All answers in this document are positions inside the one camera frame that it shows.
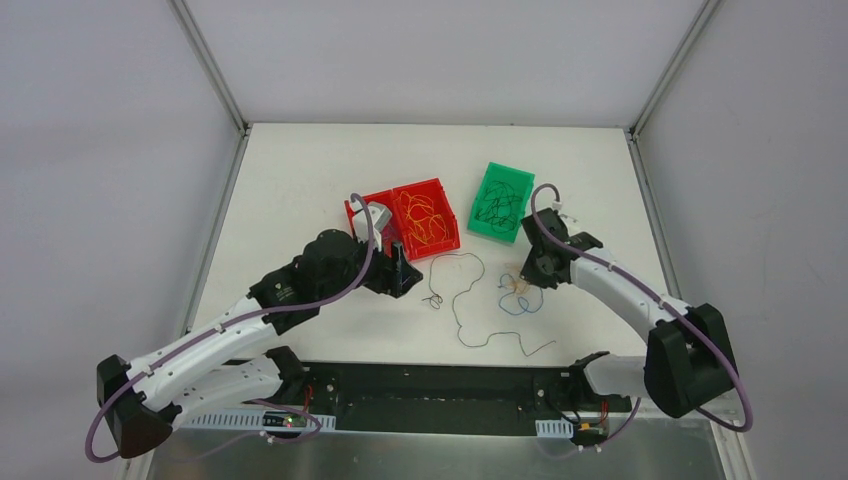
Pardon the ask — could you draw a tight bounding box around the red two-compartment plastic bin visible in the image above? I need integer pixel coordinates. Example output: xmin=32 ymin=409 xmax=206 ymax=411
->
xmin=364 ymin=178 xmax=461 ymax=261

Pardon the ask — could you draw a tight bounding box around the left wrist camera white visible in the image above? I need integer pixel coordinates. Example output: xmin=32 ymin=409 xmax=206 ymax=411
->
xmin=352 ymin=202 xmax=393 ymax=251

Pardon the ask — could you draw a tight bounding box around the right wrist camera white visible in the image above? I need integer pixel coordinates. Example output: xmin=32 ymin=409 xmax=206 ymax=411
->
xmin=551 ymin=201 xmax=582 ymax=232

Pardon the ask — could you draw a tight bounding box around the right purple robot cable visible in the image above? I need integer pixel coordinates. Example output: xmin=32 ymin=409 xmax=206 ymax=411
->
xmin=529 ymin=183 xmax=755 ymax=434

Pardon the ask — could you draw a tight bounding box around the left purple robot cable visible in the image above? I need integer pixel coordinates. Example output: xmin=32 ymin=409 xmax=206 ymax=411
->
xmin=84 ymin=192 xmax=377 ymax=464

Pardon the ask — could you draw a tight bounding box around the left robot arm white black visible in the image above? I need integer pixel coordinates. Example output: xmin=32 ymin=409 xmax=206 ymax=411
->
xmin=86 ymin=229 xmax=423 ymax=463

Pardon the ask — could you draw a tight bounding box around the yellow thin wire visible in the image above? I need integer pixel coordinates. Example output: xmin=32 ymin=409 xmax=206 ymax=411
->
xmin=396 ymin=190 xmax=457 ymax=248

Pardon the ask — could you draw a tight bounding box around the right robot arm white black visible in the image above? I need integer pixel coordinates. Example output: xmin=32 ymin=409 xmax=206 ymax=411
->
xmin=521 ymin=208 xmax=738 ymax=418

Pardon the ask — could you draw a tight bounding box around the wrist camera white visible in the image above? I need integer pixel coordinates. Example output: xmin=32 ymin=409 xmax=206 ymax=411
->
xmin=352 ymin=202 xmax=393 ymax=251
xmin=551 ymin=201 xmax=582 ymax=232

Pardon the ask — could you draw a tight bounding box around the green plastic bin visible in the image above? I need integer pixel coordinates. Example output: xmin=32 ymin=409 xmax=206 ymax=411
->
xmin=467 ymin=162 xmax=535 ymax=244

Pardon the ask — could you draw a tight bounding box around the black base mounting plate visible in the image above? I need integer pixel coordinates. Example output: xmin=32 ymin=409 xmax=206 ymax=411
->
xmin=241 ymin=360 xmax=634 ymax=439

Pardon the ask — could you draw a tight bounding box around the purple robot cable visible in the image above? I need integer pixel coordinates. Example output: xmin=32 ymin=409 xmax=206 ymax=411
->
xmin=529 ymin=183 xmax=755 ymax=434
xmin=84 ymin=192 xmax=377 ymax=464

